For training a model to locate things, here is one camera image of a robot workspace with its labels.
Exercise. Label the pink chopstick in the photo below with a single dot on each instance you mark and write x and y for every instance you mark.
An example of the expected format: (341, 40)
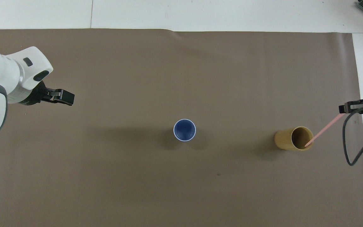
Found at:
(324, 130)

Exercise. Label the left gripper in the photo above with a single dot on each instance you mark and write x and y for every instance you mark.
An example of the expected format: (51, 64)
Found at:
(38, 94)

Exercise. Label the bamboo cup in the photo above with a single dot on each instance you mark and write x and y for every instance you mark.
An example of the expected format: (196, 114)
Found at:
(283, 138)

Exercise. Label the blue cup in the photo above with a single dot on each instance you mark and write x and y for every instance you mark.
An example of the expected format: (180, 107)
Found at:
(184, 130)

